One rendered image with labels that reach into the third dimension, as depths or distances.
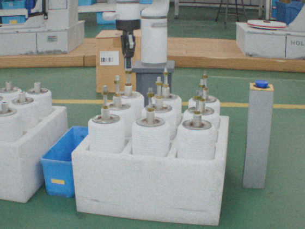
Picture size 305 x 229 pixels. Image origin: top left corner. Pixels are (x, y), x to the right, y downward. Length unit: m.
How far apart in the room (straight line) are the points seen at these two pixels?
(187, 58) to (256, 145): 1.76
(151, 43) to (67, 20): 1.72
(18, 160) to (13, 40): 2.13
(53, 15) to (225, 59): 1.27
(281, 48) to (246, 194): 1.94
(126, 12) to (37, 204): 0.62
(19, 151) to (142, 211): 0.38
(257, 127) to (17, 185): 0.72
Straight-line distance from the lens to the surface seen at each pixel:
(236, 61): 3.04
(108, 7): 5.75
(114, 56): 2.36
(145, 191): 1.15
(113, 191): 1.17
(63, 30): 3.18
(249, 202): 1.30
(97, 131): 1.15
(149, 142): 1.12
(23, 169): 1.27
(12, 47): 3.32
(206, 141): 1.11
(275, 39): 3.13
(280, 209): 1.28
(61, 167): 1.27
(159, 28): 1.56
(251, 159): 1.34
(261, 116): 1.29
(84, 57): 3.10
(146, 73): 1.56
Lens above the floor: 0.62
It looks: 18 degrees down
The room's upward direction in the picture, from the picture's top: straight up
